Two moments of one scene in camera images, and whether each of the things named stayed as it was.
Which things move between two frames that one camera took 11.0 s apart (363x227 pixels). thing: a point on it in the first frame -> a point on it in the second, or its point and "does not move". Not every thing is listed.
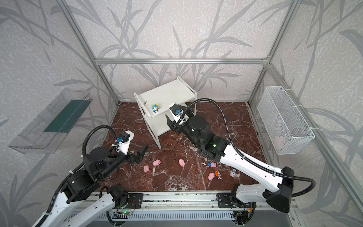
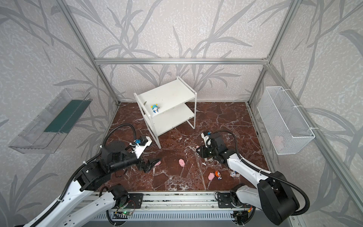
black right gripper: (174, 123) -> (204, 152)
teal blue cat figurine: (155, 108) does not move
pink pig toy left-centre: (156, 162) does not move
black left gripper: (133, 156) -> (142, 164)
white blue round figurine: (233, 173) does not move
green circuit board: (127, 212) does not move
